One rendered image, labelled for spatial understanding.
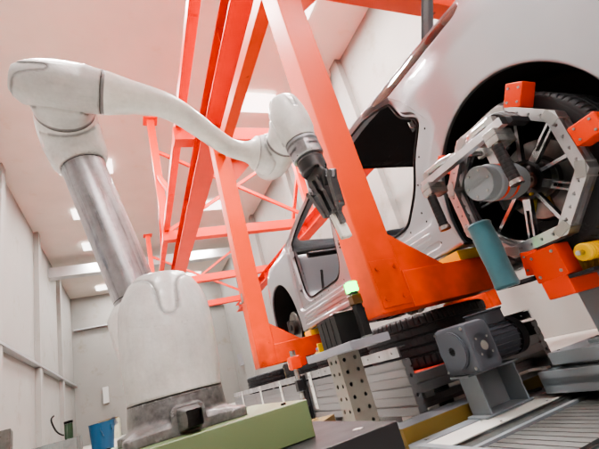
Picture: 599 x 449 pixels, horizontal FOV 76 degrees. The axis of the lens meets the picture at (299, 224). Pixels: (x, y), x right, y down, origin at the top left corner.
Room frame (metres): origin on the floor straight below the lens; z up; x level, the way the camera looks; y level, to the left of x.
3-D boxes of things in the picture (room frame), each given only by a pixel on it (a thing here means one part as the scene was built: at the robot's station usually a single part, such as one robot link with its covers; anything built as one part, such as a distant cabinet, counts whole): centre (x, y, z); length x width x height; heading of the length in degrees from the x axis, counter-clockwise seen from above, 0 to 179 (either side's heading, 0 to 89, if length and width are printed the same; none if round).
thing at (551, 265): (1.42, -0.86, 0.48); 0.16 x 0.12 x 0.17; 116
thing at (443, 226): (1.45, -0.54, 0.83); 0.04 x 0.04 x 0.16
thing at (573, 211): (1.40, -0.82, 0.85); 0.54 x 0.07 x 0.54; 26
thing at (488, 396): (1.63, -0.60, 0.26); 0.42 x 0.18 x 0.35; 116
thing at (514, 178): (1.14, -0.69, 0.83); 0.04 x 0.04 x 0.16
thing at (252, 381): (4.65, 0.73, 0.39); 0.66 x 0.66 x 0.24
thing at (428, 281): (1.84, -0.56, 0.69); 0.52 x 0.17 x 0.35; 116
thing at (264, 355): (3.41, 0.61, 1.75); 0.19 x 0.19 x 2.45; 26
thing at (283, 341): (3.57, 0.29, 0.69); 0.52 x 0.17 x 0.35; 116
